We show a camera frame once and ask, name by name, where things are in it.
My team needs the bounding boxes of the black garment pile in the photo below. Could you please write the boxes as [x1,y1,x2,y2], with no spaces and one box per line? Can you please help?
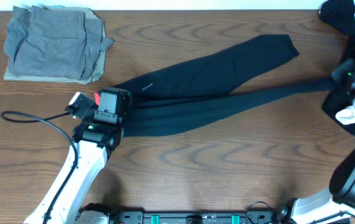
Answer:
[320,0,355,62]

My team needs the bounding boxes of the black leggings with red waistband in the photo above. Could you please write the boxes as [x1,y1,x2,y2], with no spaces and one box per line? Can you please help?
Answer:
[117,35,333,137]

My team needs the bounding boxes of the folded beige garment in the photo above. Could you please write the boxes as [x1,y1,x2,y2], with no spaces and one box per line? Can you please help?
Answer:
[3,5,106,85]

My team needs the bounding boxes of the folded grey trousers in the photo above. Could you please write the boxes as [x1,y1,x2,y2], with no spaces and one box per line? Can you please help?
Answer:
[3,5,115,81]

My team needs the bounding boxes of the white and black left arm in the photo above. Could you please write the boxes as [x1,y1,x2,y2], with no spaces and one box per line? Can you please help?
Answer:
[25,87,132,223]

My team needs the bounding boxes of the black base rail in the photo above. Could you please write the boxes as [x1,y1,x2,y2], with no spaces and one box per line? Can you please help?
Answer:
[108,208,299,224]

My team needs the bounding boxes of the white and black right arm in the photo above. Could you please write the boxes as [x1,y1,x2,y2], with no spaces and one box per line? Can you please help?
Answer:
[273,59,355,223]

